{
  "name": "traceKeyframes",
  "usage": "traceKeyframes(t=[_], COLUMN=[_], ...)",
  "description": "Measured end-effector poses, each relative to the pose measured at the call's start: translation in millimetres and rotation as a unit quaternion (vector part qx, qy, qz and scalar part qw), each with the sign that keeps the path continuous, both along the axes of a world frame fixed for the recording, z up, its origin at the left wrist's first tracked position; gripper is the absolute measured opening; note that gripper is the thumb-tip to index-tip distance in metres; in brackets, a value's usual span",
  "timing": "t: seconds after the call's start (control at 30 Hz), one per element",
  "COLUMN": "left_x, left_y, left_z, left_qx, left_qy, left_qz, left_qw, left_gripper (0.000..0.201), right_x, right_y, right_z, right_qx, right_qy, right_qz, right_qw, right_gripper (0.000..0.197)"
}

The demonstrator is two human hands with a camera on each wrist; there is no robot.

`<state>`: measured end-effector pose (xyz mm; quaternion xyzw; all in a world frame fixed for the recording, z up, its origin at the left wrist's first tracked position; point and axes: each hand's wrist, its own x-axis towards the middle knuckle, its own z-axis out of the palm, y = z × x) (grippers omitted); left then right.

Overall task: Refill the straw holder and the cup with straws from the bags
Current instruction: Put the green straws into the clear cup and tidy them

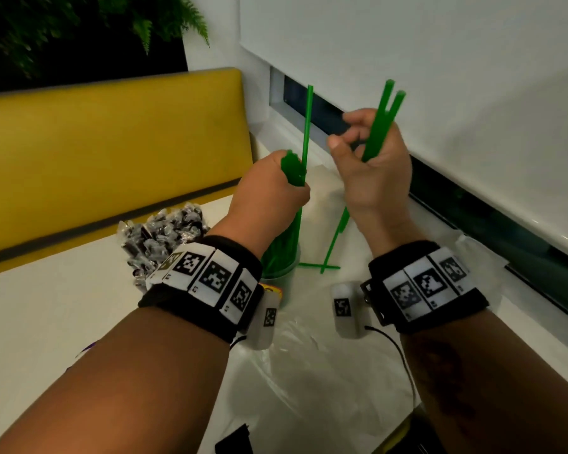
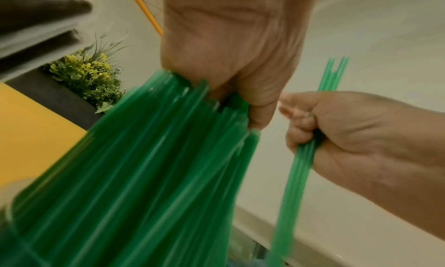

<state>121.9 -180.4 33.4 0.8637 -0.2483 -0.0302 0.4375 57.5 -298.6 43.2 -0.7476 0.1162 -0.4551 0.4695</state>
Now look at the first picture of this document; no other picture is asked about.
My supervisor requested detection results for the person's left hand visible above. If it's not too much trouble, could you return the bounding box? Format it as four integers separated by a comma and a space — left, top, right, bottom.
208, 149, 311, 260

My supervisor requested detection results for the person's right hand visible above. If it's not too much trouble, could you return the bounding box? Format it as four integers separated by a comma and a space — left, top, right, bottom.
326, 108, 427, 259

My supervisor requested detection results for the bunch of green straws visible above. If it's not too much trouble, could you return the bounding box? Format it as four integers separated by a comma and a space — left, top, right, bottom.
260, 84, 314, 279

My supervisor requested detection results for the clear cup with colourful sticker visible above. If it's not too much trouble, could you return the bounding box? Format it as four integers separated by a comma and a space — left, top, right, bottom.
260, 250, 302, 308

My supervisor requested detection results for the bundle of gray straws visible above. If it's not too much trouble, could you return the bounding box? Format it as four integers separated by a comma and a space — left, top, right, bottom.
117, 202, 210, 294

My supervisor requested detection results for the clear plastic bag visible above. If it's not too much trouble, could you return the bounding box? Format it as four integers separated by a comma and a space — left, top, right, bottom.
227, 297, 417, 454
447, 229, 510, 308

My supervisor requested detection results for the person's left forearm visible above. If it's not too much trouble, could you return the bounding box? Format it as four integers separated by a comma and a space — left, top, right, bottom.
0, 306, 230, 454

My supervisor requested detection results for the black marker band right wrist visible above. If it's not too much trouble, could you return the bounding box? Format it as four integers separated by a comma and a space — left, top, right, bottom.
359, 240, 490, 335

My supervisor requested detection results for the white roller blind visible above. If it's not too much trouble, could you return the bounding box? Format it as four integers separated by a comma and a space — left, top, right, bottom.
239, 0, 568, 265

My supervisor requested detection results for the yellow bench backrest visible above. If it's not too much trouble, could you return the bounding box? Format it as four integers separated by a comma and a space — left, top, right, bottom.
0, 67, 254, 279

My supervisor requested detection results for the black planter box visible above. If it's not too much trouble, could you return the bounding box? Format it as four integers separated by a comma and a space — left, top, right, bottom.
0, 23, 189, 94

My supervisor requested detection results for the yellow chair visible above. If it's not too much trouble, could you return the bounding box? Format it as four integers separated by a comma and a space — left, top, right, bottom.
374, 410, 436, 454

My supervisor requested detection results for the green fern plant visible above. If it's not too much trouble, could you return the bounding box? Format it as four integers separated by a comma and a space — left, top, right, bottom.
0, 0, 210, 79

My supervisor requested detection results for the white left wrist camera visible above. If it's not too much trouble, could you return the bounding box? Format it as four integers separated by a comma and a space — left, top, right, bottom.
244, 290, 283, 351

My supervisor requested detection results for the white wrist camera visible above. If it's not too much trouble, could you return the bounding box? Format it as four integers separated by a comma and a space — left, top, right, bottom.
244, 290, 283, 351
330, 281, 368, 340

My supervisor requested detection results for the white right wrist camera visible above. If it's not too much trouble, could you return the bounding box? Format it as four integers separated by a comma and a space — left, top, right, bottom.
330, 281, 368, 340

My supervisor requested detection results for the black chest strap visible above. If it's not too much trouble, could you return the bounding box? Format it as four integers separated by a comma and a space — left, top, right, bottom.
214, 422, 254, 454

